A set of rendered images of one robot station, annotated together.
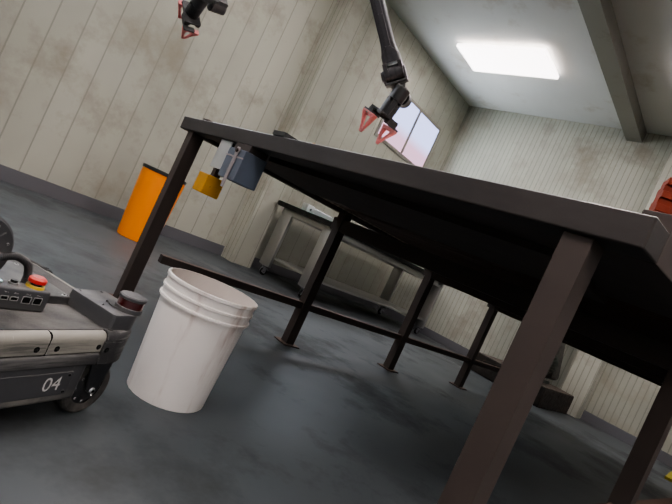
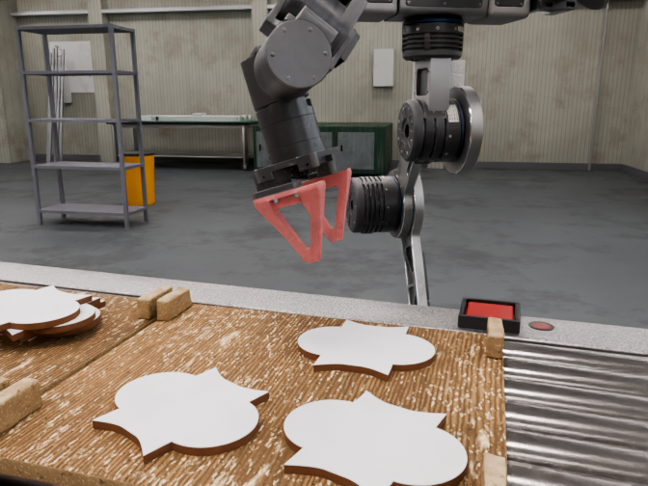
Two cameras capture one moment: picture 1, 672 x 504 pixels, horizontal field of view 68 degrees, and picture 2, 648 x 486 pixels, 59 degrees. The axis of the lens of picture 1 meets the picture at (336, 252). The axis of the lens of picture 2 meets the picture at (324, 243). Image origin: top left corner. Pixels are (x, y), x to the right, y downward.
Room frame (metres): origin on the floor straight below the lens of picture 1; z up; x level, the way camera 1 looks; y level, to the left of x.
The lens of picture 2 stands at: (2.26, -0.23, 1.20)
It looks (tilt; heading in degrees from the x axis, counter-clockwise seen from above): 14 degrees down; 149
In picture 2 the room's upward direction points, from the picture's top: straight up
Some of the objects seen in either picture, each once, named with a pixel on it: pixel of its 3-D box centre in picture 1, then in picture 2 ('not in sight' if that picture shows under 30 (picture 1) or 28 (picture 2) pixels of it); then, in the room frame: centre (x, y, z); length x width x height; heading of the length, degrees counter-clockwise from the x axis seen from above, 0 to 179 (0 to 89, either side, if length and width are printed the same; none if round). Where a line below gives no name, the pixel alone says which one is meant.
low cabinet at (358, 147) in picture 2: not in sight; (327, 148); (-6.41, 4.97, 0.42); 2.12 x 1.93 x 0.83; 49
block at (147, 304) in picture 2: not in sight; (155, 302); (1.55, -0.06, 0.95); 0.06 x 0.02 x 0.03; 133
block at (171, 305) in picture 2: not in sight; (174, 303); (1.57, -0.04, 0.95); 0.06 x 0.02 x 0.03; 133
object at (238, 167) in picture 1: (240, 169); not in sight; (1.90, 0.46, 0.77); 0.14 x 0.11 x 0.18; 42
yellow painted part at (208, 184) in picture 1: (216, 167); not in sight; (2.03, 0.59, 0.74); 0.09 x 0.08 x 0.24; 42
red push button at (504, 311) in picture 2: not in sight; (489, 315); (1.75, 0.32, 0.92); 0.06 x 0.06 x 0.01; 42
